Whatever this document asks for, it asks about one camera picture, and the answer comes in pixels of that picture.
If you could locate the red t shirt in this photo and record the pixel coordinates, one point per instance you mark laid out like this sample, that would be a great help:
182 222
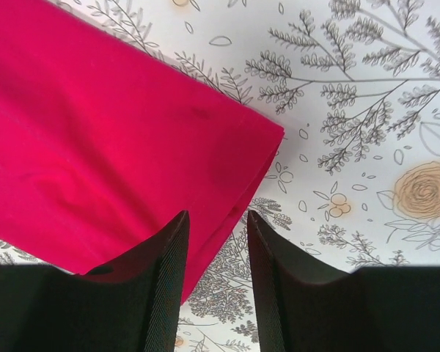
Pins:
102 145

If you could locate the floral patterned table mat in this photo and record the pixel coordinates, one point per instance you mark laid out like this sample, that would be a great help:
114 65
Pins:
355 181

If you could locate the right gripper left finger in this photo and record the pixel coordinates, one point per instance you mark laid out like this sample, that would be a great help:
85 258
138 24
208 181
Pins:
130 303

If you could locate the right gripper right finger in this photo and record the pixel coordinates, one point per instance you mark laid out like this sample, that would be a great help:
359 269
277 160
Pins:
303 304

